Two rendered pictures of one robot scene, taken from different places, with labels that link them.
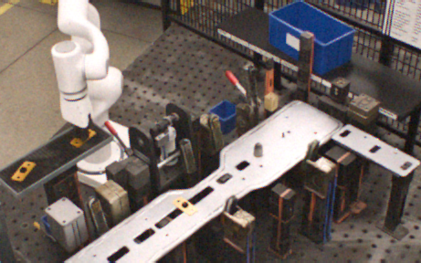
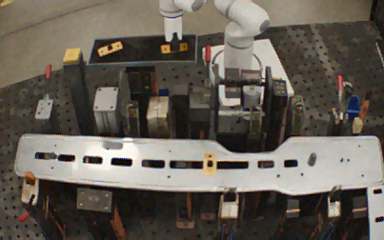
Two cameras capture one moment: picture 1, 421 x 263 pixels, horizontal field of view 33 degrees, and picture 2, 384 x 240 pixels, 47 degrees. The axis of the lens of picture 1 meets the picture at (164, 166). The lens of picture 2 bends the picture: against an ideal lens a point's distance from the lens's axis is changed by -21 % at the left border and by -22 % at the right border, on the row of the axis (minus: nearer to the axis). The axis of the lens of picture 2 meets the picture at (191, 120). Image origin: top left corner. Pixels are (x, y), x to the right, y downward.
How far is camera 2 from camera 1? 107 cm
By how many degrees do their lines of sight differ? 30
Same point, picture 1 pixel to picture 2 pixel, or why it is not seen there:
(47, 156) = (135, 47)
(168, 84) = (340, 54)
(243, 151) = (304, 150)
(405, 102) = not seen: outside the picture
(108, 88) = (247, 22)
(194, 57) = (371, 50)
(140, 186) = (194, 119)
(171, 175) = (237, 128)
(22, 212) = not seen: hidden behind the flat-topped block
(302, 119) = (366, 156)
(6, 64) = not seen: outside the picture
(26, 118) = (275, 11)
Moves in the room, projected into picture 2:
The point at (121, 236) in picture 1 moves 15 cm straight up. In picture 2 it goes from (138, 150) to (132, 121)
